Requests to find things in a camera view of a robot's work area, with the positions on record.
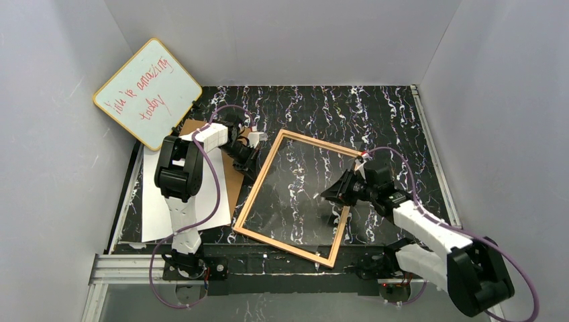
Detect brown frame backing board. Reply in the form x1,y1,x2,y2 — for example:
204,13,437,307
180,119,244,217

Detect clear frame glass sheet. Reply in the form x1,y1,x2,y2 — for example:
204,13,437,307
242,136,354,259

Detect wooden picture frame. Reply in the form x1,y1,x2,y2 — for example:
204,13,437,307
233,129,361,268

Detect printed colour photo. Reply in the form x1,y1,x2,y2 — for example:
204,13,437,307
142,148,231,242

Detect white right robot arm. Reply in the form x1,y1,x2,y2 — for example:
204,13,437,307
320,158,515,317

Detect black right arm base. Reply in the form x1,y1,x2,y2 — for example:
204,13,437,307
354,237,417,280

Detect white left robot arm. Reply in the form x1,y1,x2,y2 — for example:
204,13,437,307
154,114,268,255

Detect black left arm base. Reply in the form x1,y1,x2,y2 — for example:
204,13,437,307
161,254,229,281

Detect yellow-edged whiteboard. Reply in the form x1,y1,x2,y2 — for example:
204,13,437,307
93,38,203,151

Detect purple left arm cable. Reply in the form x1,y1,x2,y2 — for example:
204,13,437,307
148,105,259,311

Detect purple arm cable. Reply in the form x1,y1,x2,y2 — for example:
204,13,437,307
355,146,541,322
148,105,259,311

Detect aluminium mounting rail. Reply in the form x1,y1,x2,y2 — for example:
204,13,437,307
89,251,495,286

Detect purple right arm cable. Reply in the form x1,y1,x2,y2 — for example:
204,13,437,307
355,146,541,322

